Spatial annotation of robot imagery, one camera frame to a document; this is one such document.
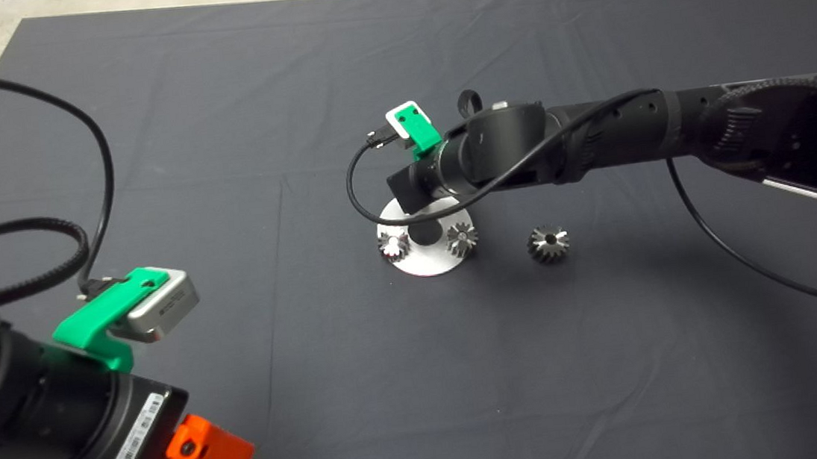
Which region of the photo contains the black corrugated cable conduit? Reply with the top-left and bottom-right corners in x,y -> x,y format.
0,213 -> 96,305

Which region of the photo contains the large steel gear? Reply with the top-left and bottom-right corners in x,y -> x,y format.
525,223 -> 572,265

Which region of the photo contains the dark grey table cloth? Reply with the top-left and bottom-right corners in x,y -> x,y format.
0,0 -> 817,459

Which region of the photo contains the round metal plate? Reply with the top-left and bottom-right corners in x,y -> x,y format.
373,190 -> 479,281

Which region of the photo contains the thin black left camera cable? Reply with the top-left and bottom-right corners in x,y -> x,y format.
0,55 -> 126,299

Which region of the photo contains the green left camera mount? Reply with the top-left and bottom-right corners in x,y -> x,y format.
47,265 -> 179,380

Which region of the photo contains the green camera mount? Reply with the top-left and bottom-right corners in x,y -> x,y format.
393,101 -> 445,162
47,265 -> 179,380

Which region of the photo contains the small steel gear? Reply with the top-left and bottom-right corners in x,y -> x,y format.
444,221 -> 481,260
378,229 -> 413,263

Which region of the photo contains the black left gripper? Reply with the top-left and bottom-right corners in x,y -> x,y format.
48,357 -> 257,459

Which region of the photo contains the silver camera box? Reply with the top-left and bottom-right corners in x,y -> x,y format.
120,265 -> 204,346
384,99 -> 427,142

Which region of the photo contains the green right camera mount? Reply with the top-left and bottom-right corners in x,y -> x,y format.
393,101 -> 445,162

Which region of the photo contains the silver left camera box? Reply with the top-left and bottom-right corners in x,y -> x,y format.
120,265 -> 204,346

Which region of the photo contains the silver right camera box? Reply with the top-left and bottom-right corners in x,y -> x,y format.
384,99 -> 427,142

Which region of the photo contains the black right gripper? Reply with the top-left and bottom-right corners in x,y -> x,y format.
384,147 -> 466,217

